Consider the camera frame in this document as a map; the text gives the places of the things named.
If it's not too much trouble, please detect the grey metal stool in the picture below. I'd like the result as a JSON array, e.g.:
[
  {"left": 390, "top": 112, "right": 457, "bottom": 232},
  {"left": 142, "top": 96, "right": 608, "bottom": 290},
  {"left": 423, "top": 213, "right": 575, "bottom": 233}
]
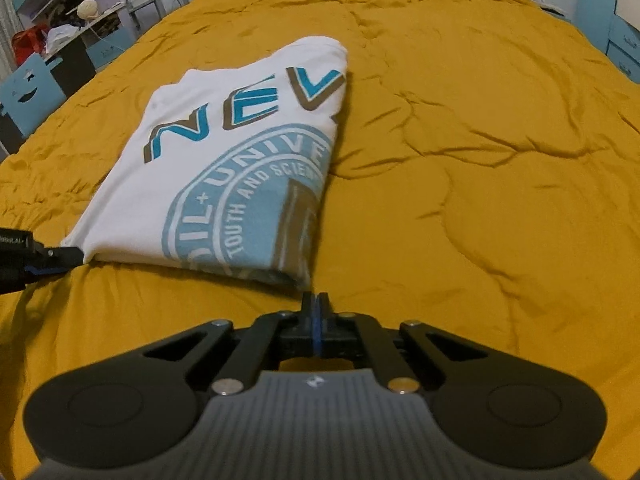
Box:
[{"left": 124, "top": 0, "right": 189, "bottom": 34}]

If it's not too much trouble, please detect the blue chair with face cutout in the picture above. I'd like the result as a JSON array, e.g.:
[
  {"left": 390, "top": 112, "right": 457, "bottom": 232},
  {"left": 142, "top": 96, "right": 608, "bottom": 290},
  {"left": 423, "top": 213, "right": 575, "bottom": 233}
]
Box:
[{"left": 0, "top": 54, "right": 67, "bottom": 135}]

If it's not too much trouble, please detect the red bag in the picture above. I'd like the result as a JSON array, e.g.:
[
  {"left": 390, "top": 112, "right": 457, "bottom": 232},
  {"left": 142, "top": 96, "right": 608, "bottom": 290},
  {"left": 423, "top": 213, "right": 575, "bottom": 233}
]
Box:
[{"left": 12, "top": 27, "right": 49, "bottom": 69}]

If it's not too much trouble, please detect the blue and white wardrobe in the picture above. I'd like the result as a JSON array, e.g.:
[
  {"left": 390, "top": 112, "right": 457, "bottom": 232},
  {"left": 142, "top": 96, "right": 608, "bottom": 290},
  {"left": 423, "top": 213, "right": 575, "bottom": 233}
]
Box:
[{"left": 569, "top": 0, "right": 640, "bottom": 84}]

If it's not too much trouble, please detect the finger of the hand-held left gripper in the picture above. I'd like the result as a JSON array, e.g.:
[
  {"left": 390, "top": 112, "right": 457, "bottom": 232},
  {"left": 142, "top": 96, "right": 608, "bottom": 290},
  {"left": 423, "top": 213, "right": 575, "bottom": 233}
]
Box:
[
  {"left": 22, "top": 263, "right": 71, "bottom": 280},
  {"left": 33, "top": 245, "right": 87, "bottom": 269}
]

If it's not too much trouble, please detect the mustard yellow quilt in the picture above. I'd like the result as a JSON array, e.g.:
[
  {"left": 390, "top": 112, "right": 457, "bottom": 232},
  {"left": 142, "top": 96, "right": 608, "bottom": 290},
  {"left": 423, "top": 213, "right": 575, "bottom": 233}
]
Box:
[{"left": 0, "top": 0, "right": 640, "bottom": 471}]

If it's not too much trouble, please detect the white printed t-shirt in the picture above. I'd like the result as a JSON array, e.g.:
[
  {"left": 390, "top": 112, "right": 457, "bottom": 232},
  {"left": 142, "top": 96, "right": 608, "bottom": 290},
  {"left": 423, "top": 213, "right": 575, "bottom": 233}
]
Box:
[{"left": 60, "top": 35, "right": 350, "bottom": 291}]

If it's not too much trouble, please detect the blue drawer under desk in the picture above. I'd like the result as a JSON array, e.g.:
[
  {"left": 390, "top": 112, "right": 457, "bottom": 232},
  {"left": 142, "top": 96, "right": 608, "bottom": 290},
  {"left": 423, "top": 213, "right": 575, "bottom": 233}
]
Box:
[{"left": 90, "top": 24, "right": 137, "bottom": 72}]

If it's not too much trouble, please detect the white plastic bag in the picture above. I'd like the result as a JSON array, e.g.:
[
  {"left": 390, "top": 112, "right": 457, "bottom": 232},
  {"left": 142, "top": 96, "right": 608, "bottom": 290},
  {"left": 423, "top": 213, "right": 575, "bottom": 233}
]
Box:
[{"left": 45, "top": 24, "right": 84, "bottom": 47}]

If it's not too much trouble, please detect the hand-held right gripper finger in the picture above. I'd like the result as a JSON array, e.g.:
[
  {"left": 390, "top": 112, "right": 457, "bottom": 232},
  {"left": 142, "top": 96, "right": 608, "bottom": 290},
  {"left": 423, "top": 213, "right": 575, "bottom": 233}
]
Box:
[
  {"left": 142, "top": 292, "right": 319, "bottom": 397},
  {"left": 318, "top": 292, "right": 490, "bottom": 395}
]

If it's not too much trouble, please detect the grey desk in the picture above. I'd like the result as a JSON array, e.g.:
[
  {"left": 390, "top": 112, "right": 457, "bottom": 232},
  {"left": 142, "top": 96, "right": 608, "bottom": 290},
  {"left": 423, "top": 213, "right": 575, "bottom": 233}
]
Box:
[{"left": 44, "top": 2, "right": 137, "bottom": 92}]

